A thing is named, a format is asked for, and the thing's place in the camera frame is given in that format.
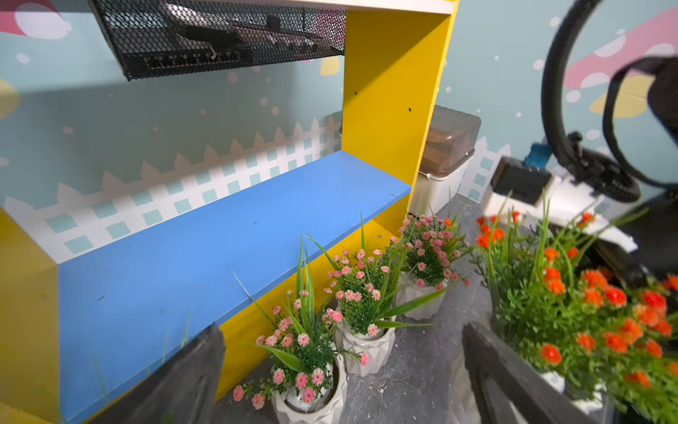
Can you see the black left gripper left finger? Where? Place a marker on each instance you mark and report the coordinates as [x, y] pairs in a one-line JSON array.
[[181, 391]]

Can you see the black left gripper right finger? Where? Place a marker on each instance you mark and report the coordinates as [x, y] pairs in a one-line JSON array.
[[504, 386]]

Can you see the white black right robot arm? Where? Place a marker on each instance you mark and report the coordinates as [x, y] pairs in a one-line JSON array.
[[616, 177]]

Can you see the yellow pink blue wooden rack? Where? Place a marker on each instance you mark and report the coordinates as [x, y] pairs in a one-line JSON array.
[[136, 214]]

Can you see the pink flower pot far right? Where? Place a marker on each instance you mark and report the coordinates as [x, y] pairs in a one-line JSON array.
[[433, 245]]

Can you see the pink flower pot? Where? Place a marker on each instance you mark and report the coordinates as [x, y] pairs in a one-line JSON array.
[[368, 283], [307, 382], [433, 245]]

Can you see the white box with brown lid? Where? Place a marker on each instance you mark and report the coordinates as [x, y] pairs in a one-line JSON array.
[[449, 148]]

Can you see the black white label maker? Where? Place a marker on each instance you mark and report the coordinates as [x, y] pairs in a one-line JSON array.
[[240, 35]]

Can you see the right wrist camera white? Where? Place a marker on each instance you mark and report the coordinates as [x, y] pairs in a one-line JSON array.
[[561, 200]]

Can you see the black mesh wire basket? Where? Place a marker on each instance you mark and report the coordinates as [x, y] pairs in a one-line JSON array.
[[163, 38]]

